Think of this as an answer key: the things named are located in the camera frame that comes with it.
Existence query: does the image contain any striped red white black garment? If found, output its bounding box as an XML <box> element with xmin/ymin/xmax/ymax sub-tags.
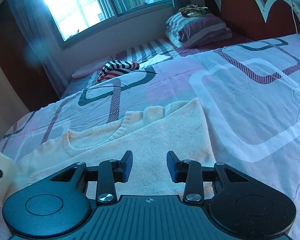
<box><xmin>96</xmin><ymin>60</ymin><xmax>140</xmax><ymax>83</ymax></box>

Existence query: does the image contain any striped folded pillow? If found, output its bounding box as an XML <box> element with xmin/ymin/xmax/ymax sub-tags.
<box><xmin>166</xmin><ymin>12</ymin><xmax>232</xmax><ymax>49</ymax></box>

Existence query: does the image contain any cream knit sweater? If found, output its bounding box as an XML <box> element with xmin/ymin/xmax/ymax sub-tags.
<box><xmin>0</xmin><ymin>99</ymin><xmax>215</xmax><ymax>206</ymax></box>

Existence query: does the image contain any white cable on headboard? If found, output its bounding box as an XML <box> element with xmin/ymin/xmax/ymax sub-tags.
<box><xmin>277</xmin><ymin>0</ymin><xmax>299</xmax><ymax>34</ymax></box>

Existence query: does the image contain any grey sheer curtain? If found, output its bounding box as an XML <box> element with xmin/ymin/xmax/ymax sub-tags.
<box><xmin>7</xmin><ymin>0</ymin><xmax>68</xmax><ymax>96</ymax></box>

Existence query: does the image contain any dark brown wooden wardrobe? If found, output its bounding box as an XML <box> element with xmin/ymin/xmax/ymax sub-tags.
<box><xmin>0</xmin><ymin>0</ymin><xmax>59</xmax><ymax>112</ymax></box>

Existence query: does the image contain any window with white frame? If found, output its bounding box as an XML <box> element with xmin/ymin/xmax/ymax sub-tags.
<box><xmin>33</xmin><ymin>0</ymin><xmax>175</xmax><ymax>42</ymax></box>

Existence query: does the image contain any gold red patterned cloth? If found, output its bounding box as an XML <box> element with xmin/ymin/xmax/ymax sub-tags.
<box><xmin>178</xmin><ymin>4</ymin><xmax>211</xmax><ymax>18</ymax></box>

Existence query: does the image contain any patterned pink white bedspread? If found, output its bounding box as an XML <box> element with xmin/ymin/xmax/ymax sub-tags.
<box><xmin>0</xmin><ymin>34</ymin><xmax>300</xmax><ymax>239</ymax></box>

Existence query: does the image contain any red white wooden headboard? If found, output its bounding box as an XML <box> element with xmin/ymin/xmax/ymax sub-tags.
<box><xmin>204</xmin><ymin>0</ymin><xmax>300</xmax><ymax>41</ymax></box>

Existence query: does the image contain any pink flat pillow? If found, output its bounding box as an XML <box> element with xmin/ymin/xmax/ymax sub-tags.
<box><xmin>71</xmin><ymin>58</ymin><xmax>111</xmax><ymax>79</ymax></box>

